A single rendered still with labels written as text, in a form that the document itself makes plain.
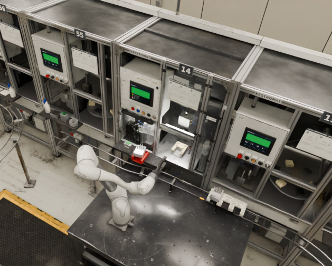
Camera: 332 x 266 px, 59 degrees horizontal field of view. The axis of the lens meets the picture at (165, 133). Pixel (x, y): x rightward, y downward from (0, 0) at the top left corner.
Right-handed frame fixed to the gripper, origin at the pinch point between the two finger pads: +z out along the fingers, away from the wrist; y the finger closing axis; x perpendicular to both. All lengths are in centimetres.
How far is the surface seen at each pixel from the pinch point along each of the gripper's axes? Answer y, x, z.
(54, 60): 52, 140, 18
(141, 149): -9.8, 31.5, 10.8
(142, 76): 69, 39, 20
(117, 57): 78, 65, 21
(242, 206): -26, -82, 10
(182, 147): -14.8, -2.7, 41.1
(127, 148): -13.4, 45.6, 7.8
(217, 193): -20, -56, 7
